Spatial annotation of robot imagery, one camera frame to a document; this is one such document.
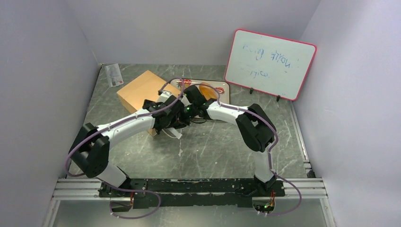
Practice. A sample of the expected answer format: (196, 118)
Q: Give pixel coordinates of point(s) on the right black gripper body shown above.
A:
(189, 112)

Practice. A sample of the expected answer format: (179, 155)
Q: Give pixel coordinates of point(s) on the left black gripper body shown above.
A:
(149, 101)

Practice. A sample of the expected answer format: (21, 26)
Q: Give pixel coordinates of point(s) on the strawberry pattern tray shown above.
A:
(220, 87)

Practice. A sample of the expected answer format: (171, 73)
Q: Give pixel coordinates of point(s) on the brown paper bag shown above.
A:
(145, 86)

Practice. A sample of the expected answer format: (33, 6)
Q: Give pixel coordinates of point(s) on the long orange fake baguette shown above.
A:
(207, 91)

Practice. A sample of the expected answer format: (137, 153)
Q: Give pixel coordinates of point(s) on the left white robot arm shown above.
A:
(90, 149)

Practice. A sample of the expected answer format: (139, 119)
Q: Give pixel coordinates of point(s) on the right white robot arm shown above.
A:
(258, 132)

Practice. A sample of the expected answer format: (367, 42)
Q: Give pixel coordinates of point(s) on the clear plastic wrapper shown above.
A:
(113, 75)

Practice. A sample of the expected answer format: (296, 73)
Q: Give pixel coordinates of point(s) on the pink framed whiteboard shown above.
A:
(269, 64)

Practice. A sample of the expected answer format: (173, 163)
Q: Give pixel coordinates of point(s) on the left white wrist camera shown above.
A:
(164, 96)

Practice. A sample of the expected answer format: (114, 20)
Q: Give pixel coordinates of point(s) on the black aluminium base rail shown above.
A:
(149, 193)

